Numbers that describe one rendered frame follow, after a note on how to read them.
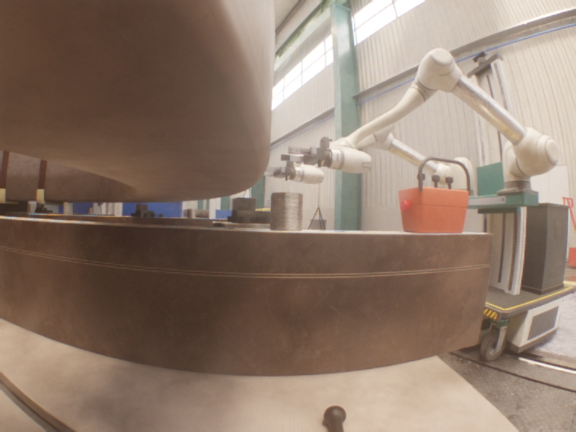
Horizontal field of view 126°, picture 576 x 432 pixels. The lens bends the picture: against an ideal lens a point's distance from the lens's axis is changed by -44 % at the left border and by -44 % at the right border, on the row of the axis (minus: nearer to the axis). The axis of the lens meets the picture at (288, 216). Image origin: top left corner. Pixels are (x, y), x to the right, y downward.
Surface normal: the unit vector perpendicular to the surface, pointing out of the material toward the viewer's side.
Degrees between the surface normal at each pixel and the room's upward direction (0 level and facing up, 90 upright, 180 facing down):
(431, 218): 97
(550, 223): 90
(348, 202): 90
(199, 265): 90
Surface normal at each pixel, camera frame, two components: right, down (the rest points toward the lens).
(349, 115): 0.45, 0.00
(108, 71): -0.03, 1.00
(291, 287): 0.09, 0.00
